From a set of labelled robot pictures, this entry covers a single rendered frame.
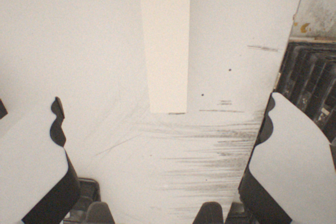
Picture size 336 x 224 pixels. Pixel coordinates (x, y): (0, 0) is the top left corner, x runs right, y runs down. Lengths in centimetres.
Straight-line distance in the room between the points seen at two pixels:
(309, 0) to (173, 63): 106
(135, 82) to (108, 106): 8
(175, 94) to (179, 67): 5
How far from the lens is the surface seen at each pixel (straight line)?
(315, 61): 87
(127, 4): 31
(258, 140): 126
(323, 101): 83
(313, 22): 129
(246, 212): 156
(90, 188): 57
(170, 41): 25
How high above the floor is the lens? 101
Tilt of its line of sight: 59 degrees down
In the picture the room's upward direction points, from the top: 179 degrees counter-clockwise
